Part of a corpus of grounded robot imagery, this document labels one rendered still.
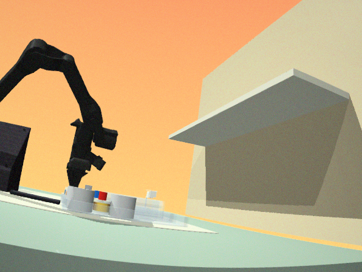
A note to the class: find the black flat bar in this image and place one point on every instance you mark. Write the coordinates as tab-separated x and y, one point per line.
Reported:
36	197

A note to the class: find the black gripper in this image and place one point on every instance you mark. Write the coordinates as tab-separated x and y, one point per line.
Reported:
77	164

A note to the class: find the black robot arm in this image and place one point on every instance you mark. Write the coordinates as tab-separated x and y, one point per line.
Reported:
39	54

